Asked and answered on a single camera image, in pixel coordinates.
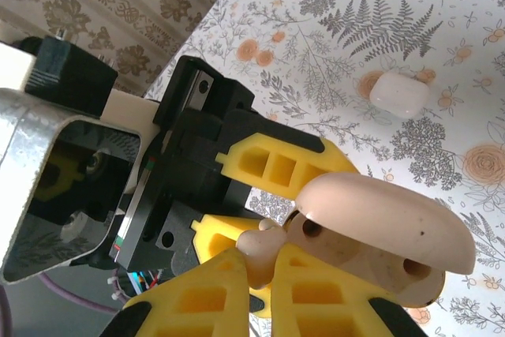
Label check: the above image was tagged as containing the coloured gripper wire bundle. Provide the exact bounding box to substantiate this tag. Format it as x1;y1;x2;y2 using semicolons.
107;268;169;303

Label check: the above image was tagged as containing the white earbud charging case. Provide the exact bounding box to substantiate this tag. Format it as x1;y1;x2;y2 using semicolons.
368;69;431;119

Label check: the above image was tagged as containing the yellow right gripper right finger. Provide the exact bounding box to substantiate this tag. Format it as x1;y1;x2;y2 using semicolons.
271;242;432;337

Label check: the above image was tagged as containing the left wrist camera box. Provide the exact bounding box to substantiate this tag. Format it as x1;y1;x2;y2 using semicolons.
0;35;159;287

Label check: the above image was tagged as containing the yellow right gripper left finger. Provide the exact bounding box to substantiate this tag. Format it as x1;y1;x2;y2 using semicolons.
98;249;251;337

